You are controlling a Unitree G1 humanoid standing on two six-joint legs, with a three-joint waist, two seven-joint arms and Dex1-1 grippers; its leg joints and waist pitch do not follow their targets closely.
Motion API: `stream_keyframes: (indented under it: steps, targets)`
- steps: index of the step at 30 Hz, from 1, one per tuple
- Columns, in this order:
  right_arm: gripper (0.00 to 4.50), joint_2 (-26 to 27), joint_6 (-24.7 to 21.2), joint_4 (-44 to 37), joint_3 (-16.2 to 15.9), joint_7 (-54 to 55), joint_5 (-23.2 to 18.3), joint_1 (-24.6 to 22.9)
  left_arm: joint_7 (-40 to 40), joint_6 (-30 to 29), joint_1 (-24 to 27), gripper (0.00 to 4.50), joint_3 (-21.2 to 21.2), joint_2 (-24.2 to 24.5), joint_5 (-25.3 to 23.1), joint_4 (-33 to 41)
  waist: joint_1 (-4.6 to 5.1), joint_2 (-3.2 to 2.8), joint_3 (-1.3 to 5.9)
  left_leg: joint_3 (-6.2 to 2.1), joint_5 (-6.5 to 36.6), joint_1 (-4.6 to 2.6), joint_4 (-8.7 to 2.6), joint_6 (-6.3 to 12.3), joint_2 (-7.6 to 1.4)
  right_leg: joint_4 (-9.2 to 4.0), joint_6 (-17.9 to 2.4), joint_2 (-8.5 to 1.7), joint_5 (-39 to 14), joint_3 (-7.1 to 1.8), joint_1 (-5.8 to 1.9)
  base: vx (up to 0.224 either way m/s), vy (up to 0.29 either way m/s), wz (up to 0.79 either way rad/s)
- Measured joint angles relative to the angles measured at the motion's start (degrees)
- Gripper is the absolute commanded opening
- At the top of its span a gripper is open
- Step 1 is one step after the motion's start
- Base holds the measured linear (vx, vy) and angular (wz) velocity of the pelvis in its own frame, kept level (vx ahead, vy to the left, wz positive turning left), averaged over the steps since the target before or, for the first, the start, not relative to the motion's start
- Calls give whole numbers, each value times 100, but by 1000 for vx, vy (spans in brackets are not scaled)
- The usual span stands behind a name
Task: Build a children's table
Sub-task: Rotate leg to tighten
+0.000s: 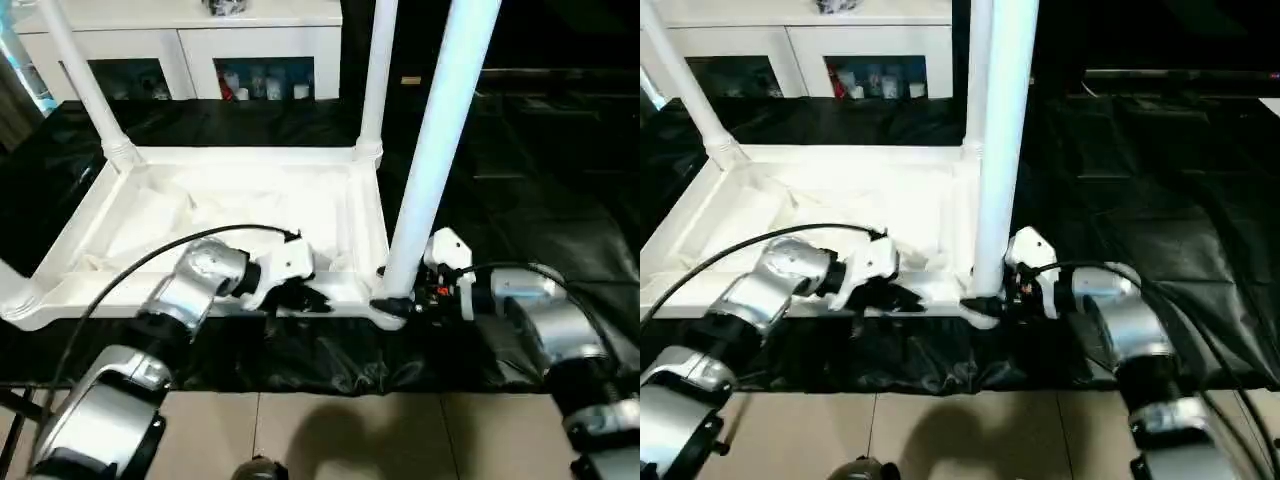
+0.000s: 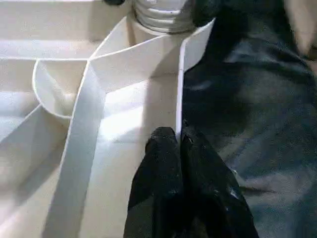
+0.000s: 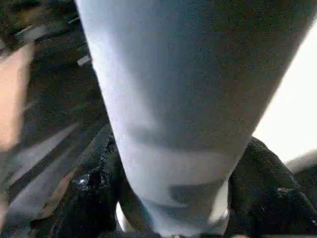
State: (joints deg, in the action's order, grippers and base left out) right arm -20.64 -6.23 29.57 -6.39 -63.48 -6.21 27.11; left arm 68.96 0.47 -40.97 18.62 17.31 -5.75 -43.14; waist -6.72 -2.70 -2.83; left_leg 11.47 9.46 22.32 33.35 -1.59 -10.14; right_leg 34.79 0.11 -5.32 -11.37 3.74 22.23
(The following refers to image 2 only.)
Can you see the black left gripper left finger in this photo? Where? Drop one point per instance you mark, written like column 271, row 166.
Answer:
column 158, row 193

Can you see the black mat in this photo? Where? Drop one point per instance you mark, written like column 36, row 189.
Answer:
column 247, row 124

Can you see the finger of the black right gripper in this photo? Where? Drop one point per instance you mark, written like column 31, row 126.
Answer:
column 205, row 12
column 114, row 2

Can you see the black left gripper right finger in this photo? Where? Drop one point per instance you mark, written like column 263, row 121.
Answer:
column 213, row 196

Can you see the white plastic table top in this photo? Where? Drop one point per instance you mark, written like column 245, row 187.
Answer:
column 74, row 124

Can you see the white plastic table leg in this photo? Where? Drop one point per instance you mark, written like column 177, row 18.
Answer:
column 158, row 17

